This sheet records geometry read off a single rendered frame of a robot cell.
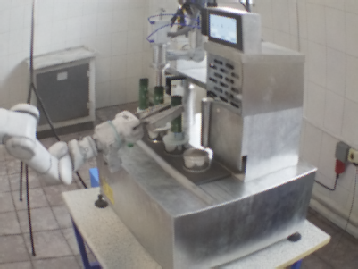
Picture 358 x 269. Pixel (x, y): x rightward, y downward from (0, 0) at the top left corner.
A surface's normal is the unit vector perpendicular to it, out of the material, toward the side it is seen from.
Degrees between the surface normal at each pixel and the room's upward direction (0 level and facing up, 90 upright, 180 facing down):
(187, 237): 90
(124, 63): 90
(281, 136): 90
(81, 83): 90
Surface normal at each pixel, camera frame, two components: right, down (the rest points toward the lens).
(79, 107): 0.47, 0.32
